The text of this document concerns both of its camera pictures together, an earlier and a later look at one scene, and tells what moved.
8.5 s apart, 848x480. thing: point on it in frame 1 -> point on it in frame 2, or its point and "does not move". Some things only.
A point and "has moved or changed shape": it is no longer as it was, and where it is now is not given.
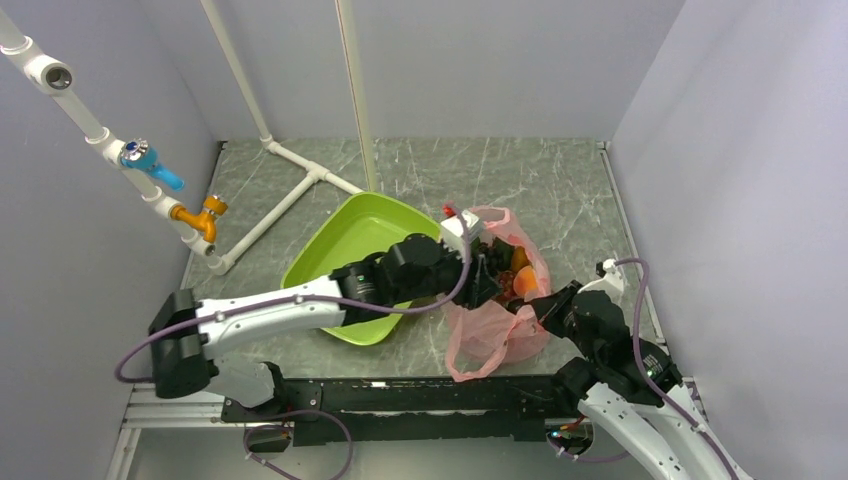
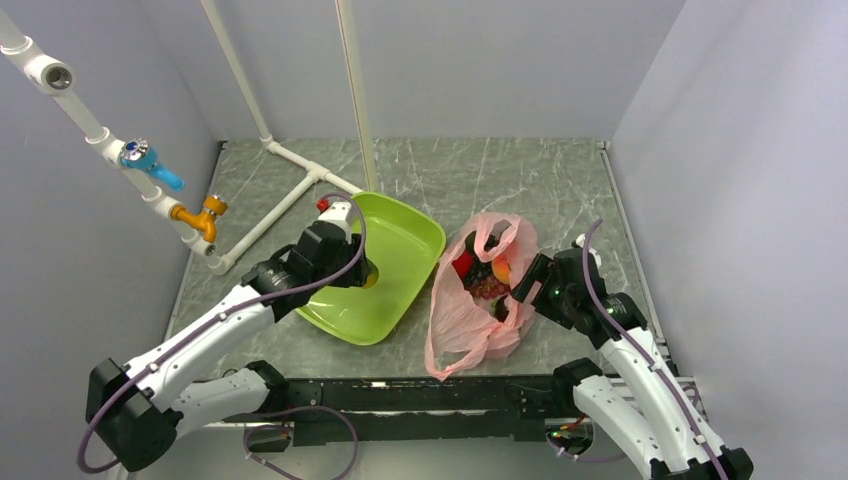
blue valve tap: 137,153 does not move
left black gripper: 479,287 -> 356,275
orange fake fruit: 519,259 -> 501,269
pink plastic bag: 482,338 has moved or changed shape
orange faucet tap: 213,206 does not move
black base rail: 368,409 does not move
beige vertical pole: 357,96 does not move
